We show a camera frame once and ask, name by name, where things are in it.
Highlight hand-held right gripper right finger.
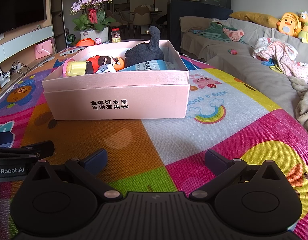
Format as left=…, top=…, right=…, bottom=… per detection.
left=189, top=149, right=286, bottom=202

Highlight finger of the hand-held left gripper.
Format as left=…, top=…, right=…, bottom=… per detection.
left=0, top=140, right=55, bottom=161
left=0, top=131, right=15, bottom=147

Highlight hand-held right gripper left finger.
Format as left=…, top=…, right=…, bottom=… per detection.
left=27, top=148, right=121, bottom=200

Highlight pink cardboard box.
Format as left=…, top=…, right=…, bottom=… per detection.
left=42, top=40, right=191, bottom=121

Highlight yellow pink toy ball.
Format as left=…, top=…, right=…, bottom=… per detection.
left=62, top=58, right=88, bottom=77

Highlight red ball toy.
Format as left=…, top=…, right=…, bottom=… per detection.
left=86, top=55, right=102, bottom=67

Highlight light blue packet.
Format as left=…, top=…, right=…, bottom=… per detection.
left=118, top=59, right=167, bottom=72

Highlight black plush toy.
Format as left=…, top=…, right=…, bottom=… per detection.
left=124, top=26, right=165, bottom=68

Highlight colourful printed play mat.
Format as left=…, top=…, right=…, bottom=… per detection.
left=0, top=39, right=308, bottom=240

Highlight white router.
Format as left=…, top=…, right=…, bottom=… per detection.
left=0, top=66, right=11, bottom=88

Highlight grey sofa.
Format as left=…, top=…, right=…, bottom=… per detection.
left=180, top=11, right=308, bottom=140

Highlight pink gift bag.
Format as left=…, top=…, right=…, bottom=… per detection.
left=35, top=40, right=54, bottom=60

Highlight white wooden TV cabinet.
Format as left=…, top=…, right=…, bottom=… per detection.
left=0, top=25, right=57, bottom=105

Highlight beige blanket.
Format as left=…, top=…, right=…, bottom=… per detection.
left=289, top=76, right=308, bottom=140

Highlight colourful teether toys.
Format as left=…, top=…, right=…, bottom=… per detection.
left=261, top=59, right=284, bottom=73

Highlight red-lidded candy jar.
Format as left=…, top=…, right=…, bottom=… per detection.
left=111, top=28, right=121, bottom=43

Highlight pink garment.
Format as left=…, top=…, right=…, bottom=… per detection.
left=222, top=27, right=245, bottom=42

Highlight green cloth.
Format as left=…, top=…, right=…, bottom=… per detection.
left=194, top=21, right=232, bottom=43

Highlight black television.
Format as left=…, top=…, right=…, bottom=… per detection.
left=0, top=0, right=48, bottom=38

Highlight potted pink orchid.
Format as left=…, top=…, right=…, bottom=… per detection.
left=70, top=0, right=116, bottom=40

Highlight beige dining chair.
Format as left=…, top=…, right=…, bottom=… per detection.
left=133, top=6, right=152, bottom=36

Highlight yellow pillow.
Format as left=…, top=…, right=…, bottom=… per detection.
left=230, top=11, right=280, bottom=29

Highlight dark dining chair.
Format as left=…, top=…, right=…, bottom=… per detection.
left=155, top=14, right=168, bottom=28

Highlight dark cabinet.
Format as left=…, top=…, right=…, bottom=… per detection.
left=167, top=0, right=233, bottom=54

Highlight yellow duck backpack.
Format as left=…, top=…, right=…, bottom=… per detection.
left=277, top=12, right=303, bottom=38

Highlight duck plush toy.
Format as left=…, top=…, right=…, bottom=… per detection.
left=297, top=10, right=308, bottom=43

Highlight power strip with cables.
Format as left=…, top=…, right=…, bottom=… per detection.
left=9, top=61, right=28, bottom=75

